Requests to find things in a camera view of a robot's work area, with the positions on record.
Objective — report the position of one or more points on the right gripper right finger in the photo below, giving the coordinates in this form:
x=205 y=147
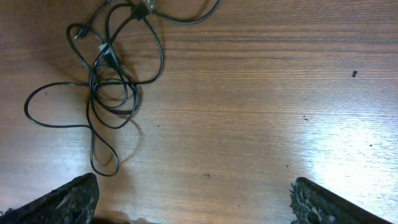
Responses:
x=311 y=203

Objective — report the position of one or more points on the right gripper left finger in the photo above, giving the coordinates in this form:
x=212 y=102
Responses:
x=72 y=203

